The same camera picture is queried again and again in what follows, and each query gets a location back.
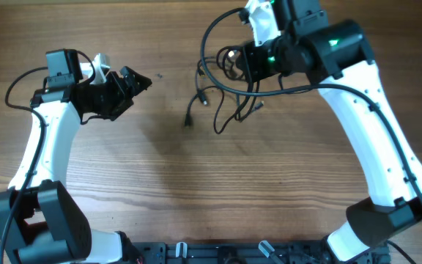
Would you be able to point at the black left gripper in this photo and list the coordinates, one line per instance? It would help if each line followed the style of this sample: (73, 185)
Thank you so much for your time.
(122, 97)

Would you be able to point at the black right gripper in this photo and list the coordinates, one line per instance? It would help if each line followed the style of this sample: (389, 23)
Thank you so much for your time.
(250, 60)

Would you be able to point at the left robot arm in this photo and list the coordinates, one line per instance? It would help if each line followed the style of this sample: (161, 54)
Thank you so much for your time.
(39, 220)

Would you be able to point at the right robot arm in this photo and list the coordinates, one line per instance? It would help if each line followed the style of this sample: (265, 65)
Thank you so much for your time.
(296, 37)

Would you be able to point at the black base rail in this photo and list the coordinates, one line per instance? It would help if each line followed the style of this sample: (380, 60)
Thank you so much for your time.
(201, 253)

